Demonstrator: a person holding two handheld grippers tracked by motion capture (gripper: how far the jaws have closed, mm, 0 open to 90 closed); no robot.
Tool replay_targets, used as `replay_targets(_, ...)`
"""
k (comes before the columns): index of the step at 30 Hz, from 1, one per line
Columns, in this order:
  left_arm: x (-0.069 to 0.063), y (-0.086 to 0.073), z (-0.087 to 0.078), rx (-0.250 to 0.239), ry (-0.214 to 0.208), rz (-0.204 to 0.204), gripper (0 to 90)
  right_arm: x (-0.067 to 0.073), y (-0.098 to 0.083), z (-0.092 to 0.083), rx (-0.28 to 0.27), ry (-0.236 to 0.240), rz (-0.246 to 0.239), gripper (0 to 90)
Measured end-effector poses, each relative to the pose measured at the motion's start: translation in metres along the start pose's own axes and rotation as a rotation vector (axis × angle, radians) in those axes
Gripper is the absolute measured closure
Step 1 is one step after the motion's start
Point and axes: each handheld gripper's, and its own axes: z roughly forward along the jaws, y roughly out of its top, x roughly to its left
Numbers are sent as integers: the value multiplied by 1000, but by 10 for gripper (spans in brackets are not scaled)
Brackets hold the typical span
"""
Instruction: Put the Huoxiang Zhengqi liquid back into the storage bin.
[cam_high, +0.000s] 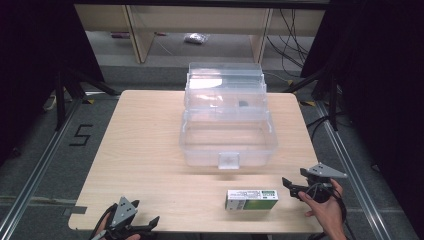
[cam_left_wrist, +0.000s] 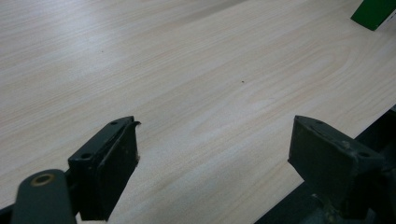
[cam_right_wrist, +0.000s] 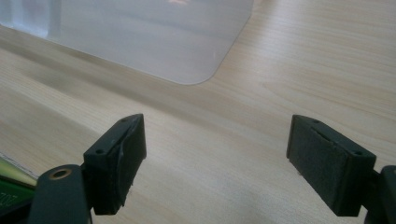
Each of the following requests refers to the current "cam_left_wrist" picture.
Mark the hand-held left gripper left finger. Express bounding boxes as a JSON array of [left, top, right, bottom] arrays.
[[67, 116, 142, 222]]

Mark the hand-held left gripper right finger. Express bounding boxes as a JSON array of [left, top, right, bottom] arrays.
[[287, 115, 387, 218]]

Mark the green box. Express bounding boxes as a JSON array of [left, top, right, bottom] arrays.
[[350, 0, 396, 32]]

